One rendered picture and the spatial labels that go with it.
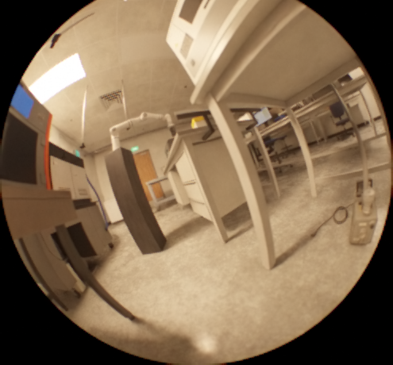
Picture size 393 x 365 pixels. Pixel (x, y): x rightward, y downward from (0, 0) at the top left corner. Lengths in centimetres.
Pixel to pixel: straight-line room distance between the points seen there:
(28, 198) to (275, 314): 85
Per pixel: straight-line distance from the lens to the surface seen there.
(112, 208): 421
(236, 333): 61
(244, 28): 38
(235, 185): 106
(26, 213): 43
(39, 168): 63
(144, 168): 463
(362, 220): 70
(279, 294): 64
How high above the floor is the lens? 59
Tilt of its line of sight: 3 degrees up
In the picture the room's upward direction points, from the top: 21 degrees counter-clockwise
